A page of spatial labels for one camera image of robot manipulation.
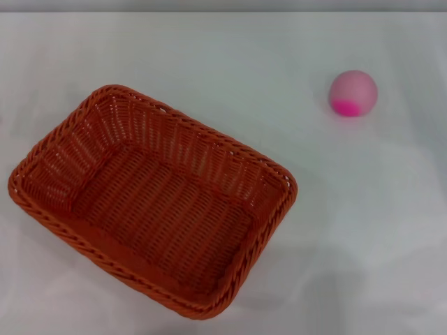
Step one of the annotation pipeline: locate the orange woven plastic basket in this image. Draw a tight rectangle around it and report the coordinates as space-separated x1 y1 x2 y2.
6 83 299 320

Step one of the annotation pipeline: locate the pink round peach toy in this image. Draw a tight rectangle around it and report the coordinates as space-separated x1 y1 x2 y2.
328 69 379 117

